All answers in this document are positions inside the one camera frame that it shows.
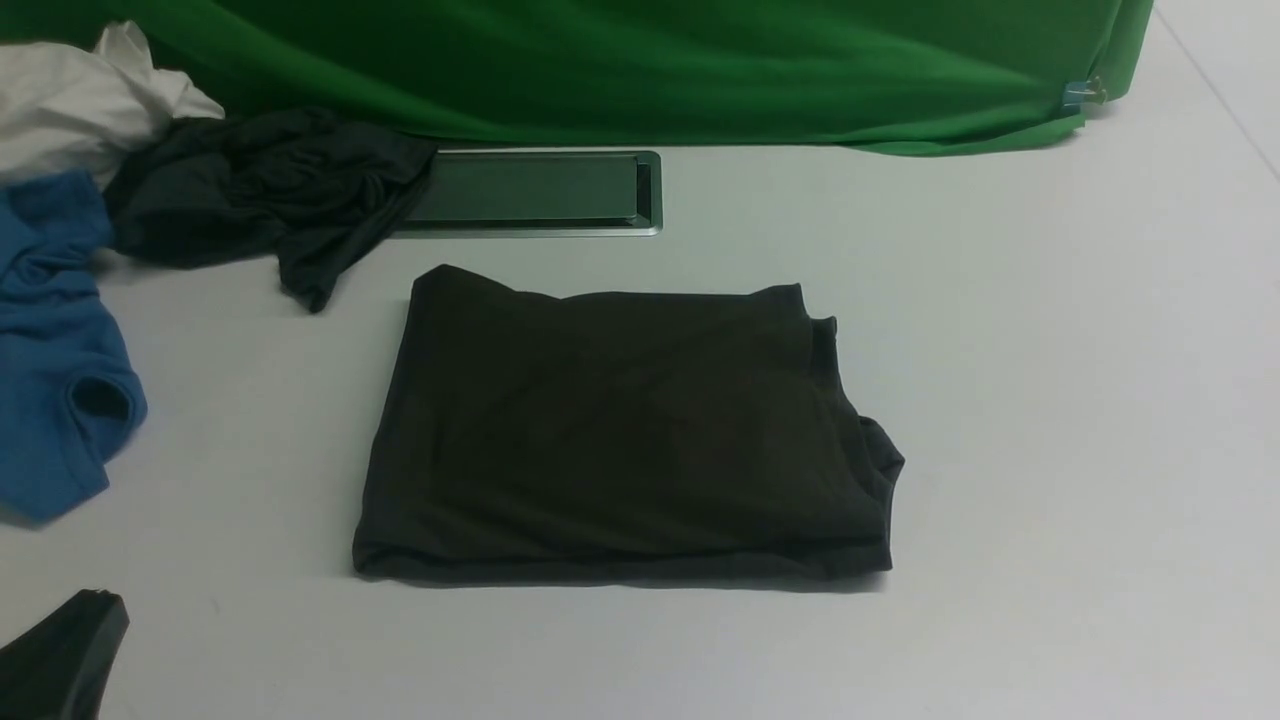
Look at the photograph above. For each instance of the blue binder clip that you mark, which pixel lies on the blue binder clip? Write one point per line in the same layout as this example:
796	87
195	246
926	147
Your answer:
1078	94

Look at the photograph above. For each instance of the white crumpled garment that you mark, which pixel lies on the white crumpled garment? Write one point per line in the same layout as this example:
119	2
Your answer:
64	108

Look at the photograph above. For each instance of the green backdrop cloth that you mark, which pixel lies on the green backdrop cloth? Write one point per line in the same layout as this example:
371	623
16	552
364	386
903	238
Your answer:
920	79

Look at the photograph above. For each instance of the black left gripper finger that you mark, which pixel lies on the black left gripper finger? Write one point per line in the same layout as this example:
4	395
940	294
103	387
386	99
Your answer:
59	668

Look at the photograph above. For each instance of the metal table cable hatch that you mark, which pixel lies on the metal table cable hatch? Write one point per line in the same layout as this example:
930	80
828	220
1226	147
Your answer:
540	194

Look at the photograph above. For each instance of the dark gray long-sleeve top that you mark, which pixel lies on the dark gray long-sleeve top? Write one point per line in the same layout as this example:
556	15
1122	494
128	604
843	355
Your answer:
618	438

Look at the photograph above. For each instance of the blue garment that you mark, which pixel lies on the blue garment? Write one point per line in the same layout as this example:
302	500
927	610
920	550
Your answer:
70	399

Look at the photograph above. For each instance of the dark navy crumpled garment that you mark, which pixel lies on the dark navy crumpled garment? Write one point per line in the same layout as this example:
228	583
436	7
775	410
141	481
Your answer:
316	191

